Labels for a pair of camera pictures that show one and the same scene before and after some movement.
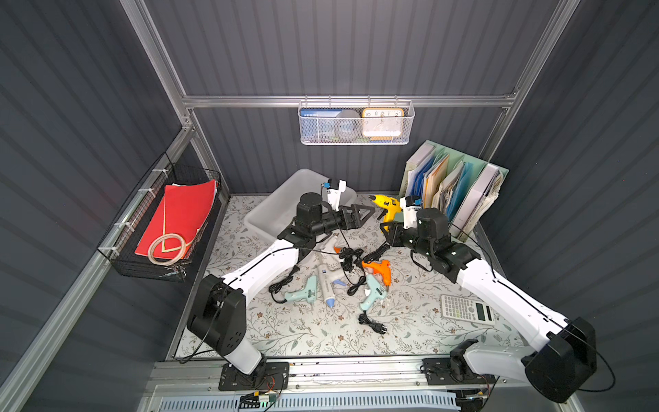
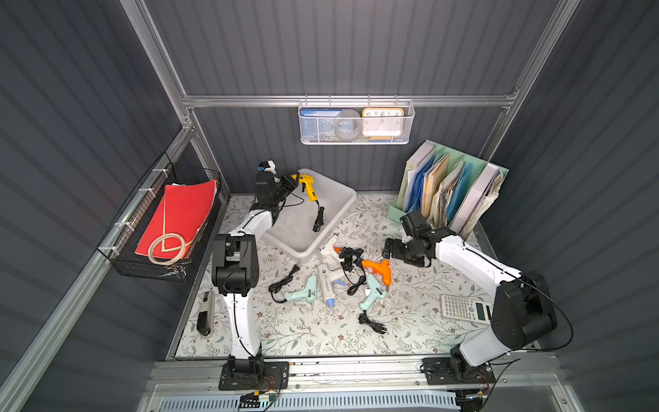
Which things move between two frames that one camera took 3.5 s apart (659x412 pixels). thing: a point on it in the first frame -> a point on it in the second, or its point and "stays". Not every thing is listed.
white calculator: x=467 y=310 stays
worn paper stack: x=492 y=192 stays
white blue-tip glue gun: x=327 y=280 stays
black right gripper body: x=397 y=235 -> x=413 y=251
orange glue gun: x=383 y=268 stays
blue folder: x=414 y=178 stays
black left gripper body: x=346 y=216 -> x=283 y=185
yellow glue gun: x=390 y=205 -> x=309 y=186
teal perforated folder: x=463 y=179 stays
